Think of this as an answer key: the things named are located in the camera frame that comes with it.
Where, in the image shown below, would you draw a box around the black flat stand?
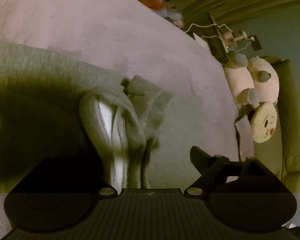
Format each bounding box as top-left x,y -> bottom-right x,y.
192,12 -> 262,63

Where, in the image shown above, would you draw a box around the pink plush toy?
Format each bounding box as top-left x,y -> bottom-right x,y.
223,55 -> 280,108

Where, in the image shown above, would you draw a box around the green curtain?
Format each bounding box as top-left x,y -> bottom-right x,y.
100,0 -> 300,32

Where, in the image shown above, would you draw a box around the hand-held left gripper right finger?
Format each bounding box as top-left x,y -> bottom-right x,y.
186,145 -> 276,200

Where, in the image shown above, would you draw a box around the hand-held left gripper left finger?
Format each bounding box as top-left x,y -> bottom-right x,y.
16,156 -> 118,197

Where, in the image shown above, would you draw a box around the orange and white items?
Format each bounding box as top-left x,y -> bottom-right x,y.
142,0 -> 185,28

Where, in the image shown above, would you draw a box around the white cable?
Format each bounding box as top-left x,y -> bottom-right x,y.
184,23 -> 256,53

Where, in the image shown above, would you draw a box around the round yellow face pillow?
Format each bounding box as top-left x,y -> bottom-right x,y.
249,102 -> 278,144

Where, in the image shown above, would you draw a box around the green cushion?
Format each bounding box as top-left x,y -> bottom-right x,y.
254,57 -> 300,186

